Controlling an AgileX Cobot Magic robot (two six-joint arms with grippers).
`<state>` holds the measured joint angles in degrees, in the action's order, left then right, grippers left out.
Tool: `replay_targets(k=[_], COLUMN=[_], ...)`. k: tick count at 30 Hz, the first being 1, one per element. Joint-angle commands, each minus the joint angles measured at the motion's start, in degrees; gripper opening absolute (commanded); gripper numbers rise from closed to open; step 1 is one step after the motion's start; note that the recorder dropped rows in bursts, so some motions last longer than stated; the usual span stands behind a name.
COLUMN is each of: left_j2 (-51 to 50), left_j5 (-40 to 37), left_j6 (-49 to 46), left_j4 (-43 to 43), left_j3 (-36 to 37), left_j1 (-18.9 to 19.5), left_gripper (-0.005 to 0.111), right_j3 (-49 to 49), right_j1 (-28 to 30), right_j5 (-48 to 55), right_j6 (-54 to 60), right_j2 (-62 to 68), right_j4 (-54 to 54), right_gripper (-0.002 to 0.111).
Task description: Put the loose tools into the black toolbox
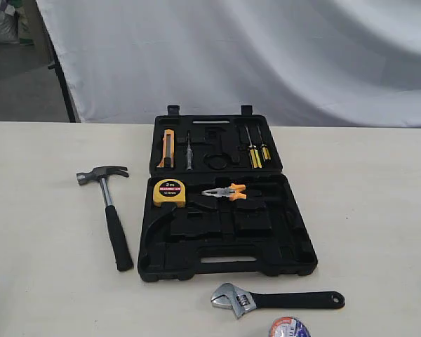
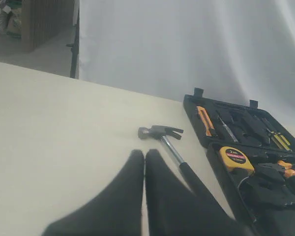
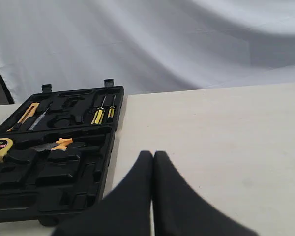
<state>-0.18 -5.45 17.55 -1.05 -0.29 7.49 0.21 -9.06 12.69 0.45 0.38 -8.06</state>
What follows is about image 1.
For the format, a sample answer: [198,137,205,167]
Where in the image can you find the black plastic tool case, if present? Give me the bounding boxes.
[138,105,318,282]

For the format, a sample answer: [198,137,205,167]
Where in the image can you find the claw hammer black grip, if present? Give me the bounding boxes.
[76,166,134,272]

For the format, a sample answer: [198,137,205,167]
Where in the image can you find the adjustable wrench black handle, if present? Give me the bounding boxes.
[210,283,345,319]

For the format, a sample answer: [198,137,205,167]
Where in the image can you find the black electrical tape roll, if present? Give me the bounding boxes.
[268,317,311,337]

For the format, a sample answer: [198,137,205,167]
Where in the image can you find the clear tester screwdriver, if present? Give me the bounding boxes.
[186,131,193,171]

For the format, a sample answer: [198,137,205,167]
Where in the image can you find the long yellow black screwdriver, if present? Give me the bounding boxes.
[244,125,262,169]

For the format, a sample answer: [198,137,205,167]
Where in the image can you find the yellow tape measure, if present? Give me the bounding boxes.
[152,178,186,208]

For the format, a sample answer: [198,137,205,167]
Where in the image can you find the orange utility knife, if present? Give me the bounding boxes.
[156,128,175,169]

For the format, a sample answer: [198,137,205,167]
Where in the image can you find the short yellow black screwdriver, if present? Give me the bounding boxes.
[257,125,271,162]

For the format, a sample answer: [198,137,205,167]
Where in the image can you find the white backdrop cloth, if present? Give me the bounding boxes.
[38,1,421,127]

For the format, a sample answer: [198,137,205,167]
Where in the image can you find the black backdrop stand pole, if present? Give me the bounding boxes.
[35,1,78,123]

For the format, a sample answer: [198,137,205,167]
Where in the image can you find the white sack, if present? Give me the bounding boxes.
[0,0,18,44]

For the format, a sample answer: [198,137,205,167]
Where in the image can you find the orange handled pliers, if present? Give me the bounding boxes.
[201,183,247,201]

